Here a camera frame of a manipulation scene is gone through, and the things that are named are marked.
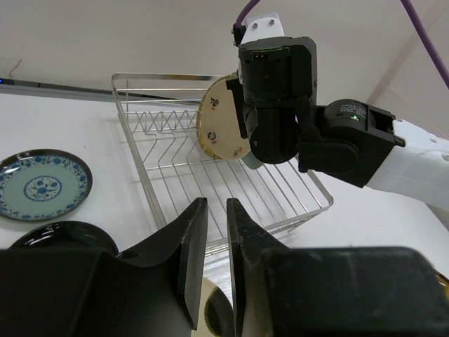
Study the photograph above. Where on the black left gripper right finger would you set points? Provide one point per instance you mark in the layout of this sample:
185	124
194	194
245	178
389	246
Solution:
346	291

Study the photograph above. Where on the cream floral round plate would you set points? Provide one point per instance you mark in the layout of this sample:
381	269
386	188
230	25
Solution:
217	126

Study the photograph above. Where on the metal wire dish rack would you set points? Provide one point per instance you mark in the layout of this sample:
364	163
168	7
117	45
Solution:
158	114

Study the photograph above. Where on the cream plate black patch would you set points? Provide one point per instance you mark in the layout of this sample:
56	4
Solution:
216	316

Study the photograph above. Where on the blue patterned round plate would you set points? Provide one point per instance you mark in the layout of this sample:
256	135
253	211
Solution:
43	184

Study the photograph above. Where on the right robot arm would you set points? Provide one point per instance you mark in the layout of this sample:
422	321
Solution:
363	145

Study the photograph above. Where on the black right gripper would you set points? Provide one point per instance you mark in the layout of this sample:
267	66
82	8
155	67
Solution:
275	96

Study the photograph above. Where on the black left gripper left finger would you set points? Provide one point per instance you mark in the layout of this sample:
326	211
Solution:
150	289

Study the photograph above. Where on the light green divided tray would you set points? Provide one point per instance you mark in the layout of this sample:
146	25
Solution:
252	162

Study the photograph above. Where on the black round plate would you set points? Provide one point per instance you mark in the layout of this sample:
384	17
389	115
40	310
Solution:
67	234

